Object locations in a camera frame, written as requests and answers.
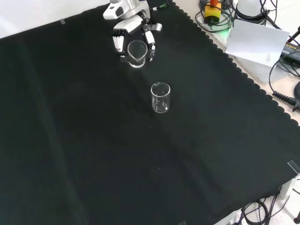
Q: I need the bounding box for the small clear glass beaker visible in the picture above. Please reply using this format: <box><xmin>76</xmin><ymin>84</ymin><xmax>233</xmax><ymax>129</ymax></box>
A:
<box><xmin>127</xmin><ymin>39</ymin><xmax>149</xmax><ymax>69</ymax></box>

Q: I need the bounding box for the tall clear glass beaker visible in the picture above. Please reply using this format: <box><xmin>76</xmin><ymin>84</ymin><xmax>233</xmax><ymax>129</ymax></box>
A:
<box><xmin>150</xmin><ymin>82</ymin><xmax>171</xmax><ymax>114</ymax></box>

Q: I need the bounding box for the black bench cloth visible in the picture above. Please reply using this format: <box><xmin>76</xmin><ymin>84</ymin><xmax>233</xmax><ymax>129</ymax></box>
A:
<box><xmin>0</xmin><ymin>0</ymin><xmax>300</xmax><ymax>225</ymax></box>

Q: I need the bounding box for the yellow stop button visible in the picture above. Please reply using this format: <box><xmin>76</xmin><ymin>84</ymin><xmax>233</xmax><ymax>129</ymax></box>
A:
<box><xmin>204</xmin><ymin>0</ymin><xmax>222</xmax><ymax>24</ymax></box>

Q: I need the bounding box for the pale board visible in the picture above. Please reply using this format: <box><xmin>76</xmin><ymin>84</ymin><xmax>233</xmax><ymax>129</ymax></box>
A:
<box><xmin>225</xmin><ymin>19</ymin><xmax>291</xmax><ymax>68</ymax></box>

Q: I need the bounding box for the black power adapter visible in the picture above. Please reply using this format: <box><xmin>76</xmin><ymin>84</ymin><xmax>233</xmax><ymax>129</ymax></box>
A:
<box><xmin>280</xmin><ymin>41</ymin><xmax>300</xmax><ymax>63</ymax></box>

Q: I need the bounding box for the black tripod rod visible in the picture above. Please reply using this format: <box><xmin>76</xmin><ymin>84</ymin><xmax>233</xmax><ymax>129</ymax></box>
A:
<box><xmin>287</xmin><ymin>25</ymin><xmax>300</xmax><ymax>44</ymax></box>

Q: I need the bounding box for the black cable with ribbed plug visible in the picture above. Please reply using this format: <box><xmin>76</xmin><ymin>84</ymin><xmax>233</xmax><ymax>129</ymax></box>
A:
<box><xmin>269</xmin><ymin>52</ymin><xmax>300</xmax><ymax>111</ymax></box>

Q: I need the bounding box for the black floor cable bundle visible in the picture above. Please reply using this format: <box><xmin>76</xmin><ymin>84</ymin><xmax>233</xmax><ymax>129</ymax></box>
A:
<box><xmin>240</xmin><ymin>195</ymin><xmax>282</xmax><ymax>225</ymax></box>

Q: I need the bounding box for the grey table leg bracket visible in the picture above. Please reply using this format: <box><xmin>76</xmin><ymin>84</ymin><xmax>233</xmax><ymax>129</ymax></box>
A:
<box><xmin>278</xmin><ymin>174</ymin><xmax>300</xmax><ymax>200</ymax></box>

